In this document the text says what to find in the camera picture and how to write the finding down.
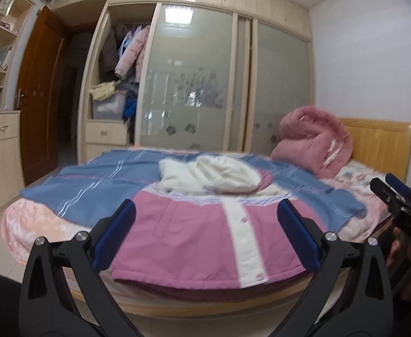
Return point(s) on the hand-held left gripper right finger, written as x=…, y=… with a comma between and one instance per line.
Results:
x=296, y=231

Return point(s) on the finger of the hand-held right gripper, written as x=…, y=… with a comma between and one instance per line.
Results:
x=400, y=186
x=384, y=193

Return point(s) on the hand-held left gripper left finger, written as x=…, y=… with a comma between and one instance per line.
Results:
x=116, y=231

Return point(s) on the pink and white jacket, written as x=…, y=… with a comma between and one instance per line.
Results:
x=191, y=238

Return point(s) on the person's right hand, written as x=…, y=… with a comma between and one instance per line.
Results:
x=395, y=249

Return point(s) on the wooden bed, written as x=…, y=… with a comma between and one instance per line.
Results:
x=377, y=147

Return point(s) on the blue striped blanket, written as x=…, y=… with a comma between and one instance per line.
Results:
x=86, y=189

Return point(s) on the pink blue white jacket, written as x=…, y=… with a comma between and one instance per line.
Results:
x=26, y=224

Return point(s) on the pink quilt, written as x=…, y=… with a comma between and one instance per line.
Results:
x=307, y=137

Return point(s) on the beige wardrobe drawer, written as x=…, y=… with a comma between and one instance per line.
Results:
x=103, y=133

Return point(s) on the clear plastic storage box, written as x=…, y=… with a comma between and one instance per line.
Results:
x=107, y=108

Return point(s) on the blue garment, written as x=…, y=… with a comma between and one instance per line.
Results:
x=130, y=108

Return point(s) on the beige bookshelf cabinet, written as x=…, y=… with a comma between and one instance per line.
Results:
x=2, y=168

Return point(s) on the cream crumpled cloth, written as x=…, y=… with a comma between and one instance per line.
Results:
x=103, y=90

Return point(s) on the frosted glass sliding door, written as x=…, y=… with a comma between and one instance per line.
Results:
x=184, y=59
x=282, y=77

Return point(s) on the brown wooden door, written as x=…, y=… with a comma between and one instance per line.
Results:
x=40, y=94

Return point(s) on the dark hanging coat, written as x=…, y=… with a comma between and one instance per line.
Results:
x=110, y=52

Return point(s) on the pink hanging puffer jacket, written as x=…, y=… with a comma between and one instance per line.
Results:
x=135, y=52

